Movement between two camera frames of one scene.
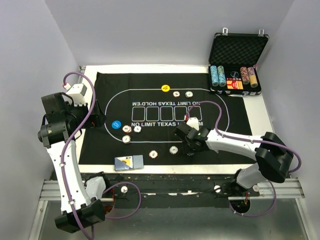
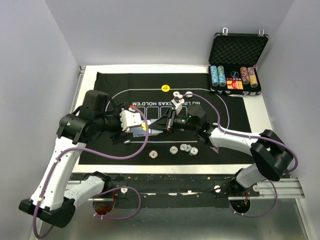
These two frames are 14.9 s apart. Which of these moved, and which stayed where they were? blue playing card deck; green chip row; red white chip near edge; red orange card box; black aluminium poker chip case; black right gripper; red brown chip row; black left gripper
Moved: black right gripper; black left gripper; blue playing card deck
Stayed: red white chip near edge; red brown chip row; black aluminium poker chip case; red orange card box; green chip row
